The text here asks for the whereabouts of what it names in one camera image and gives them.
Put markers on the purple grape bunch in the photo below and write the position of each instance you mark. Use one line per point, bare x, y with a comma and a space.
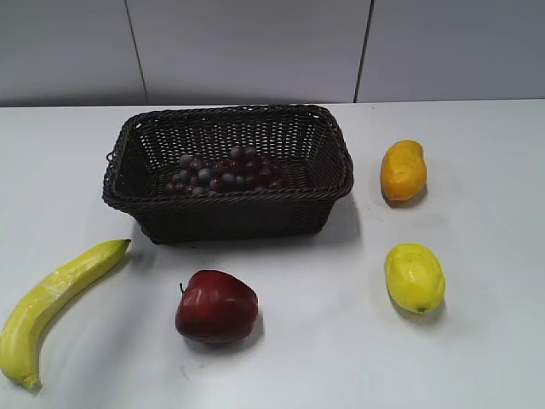
244, 169

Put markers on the black woven basket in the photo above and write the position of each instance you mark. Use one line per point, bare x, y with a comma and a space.
306, 140

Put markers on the red apple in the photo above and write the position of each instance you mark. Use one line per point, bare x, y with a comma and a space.
216, 308

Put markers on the orange mango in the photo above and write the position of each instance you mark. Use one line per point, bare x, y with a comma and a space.
403, 171

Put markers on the yellow lemon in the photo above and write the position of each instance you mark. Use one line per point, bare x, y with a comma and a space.
414, 278

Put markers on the yellow banana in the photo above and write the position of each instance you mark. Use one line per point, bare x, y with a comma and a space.
24, 329

